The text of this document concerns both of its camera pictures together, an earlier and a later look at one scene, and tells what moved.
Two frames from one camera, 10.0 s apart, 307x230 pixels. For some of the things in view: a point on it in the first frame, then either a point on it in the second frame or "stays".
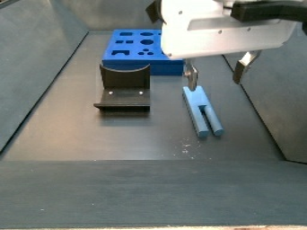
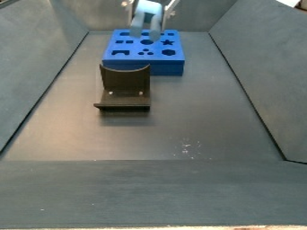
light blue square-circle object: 194,101 to 149,7
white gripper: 200,28 to 129,6
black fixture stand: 124,90 stays
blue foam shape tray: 134,48 stays
